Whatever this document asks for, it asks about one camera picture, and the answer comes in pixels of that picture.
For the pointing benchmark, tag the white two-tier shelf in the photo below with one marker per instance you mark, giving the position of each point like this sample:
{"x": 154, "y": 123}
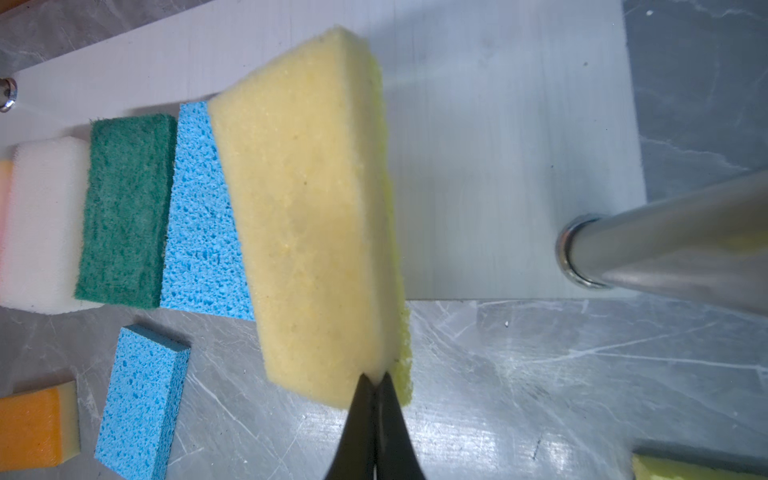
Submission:
{"x": 506, "y": 119}

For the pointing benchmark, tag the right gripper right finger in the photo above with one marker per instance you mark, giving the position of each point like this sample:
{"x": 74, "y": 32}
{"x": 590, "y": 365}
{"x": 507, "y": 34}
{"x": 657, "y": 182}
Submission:
{"x": 395, "y": 456}

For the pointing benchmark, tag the green sponge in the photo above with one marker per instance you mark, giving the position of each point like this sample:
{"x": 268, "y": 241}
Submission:
{"x": 126, "y": 210}

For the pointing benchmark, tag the yellow sponge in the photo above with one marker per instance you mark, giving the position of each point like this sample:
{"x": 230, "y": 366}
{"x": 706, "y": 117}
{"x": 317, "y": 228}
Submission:
{"x": 302, "y": 143}
{"x": 666, "y": 466}

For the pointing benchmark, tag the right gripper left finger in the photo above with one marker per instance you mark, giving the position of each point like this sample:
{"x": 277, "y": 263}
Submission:
{"x": 355, "y": 455}

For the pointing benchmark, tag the orange sponge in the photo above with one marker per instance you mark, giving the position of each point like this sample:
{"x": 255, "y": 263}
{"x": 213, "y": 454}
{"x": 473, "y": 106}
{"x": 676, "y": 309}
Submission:
{"x": 40, "y": 429}

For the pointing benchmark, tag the light blue sponge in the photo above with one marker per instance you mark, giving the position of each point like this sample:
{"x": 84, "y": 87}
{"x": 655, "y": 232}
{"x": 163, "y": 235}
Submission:
{"x": 142, "y": 404}
{"x": 203, "y": 265}

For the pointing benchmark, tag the pink sponge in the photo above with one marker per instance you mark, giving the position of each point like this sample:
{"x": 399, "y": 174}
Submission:
{"x": 6, "y": 167}

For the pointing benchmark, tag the white beige sponge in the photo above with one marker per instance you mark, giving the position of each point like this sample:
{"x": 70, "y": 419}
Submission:
{"x": 43, "y": 232}

